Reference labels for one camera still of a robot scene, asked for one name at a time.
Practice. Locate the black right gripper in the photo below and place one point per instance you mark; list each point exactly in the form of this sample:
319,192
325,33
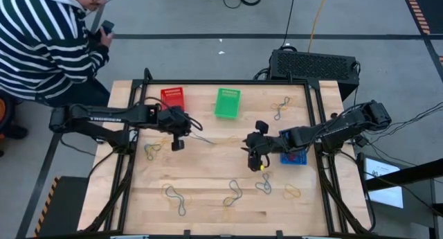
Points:
259,144

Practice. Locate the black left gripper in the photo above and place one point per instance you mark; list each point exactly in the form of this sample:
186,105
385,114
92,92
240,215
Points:
174,120

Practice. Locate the grey rubber bands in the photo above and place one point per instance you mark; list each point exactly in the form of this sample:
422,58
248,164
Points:
266,188

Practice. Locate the red rubber band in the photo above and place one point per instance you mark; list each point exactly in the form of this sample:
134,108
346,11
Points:
290,157
298,158
294,156

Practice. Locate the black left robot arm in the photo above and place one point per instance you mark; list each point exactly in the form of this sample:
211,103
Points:
104,113

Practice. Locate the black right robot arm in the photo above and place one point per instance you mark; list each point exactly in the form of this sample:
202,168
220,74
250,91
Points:
328,130

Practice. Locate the blue plastic basket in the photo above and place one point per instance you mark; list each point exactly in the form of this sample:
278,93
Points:
284,159

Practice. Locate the red plastic basket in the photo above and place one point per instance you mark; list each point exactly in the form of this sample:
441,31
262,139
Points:
172,97

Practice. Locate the green plastic basket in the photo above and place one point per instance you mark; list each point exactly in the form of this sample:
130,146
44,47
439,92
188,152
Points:
227,104

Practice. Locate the small black knob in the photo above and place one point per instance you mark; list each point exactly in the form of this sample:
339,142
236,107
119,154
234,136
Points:
334,115

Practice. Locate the black perforated computer case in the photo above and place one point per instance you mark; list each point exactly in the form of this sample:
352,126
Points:
311,66

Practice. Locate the black mat hazard stripe edge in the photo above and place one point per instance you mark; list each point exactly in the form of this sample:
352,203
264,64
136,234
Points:
65,204

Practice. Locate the person's hand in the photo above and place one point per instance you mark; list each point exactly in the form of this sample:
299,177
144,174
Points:
107,39

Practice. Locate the computer monitor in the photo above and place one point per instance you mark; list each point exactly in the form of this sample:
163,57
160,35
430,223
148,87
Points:
387,197

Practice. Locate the black phone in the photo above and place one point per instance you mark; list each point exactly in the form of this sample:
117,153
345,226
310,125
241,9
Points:
108,26

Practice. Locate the black metal beam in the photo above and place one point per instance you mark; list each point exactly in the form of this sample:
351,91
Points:
405,175

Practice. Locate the orange black wheeled device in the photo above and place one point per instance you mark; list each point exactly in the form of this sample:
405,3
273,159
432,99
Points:
14,131

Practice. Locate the person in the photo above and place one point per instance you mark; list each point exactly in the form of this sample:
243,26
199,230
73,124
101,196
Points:
41,41

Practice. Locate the black orange hazard floor strip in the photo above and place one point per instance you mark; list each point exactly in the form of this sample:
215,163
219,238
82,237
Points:
429,7

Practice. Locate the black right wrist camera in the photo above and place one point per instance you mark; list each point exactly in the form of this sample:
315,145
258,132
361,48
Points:
262,127

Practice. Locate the black aluminium table frame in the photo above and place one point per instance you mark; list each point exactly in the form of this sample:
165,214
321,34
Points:
249,82

